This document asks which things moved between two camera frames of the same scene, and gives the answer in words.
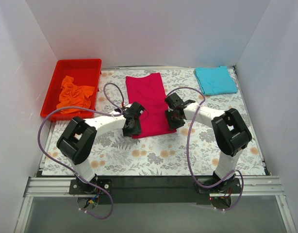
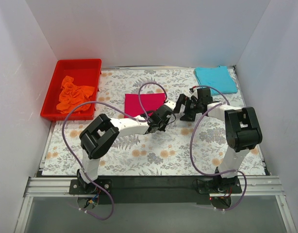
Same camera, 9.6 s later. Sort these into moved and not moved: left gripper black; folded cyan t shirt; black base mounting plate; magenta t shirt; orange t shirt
Moved: magenta t shirt; left gripper black
Not moved: orange t shirt; black base mounting plate; folded cyan t shirt
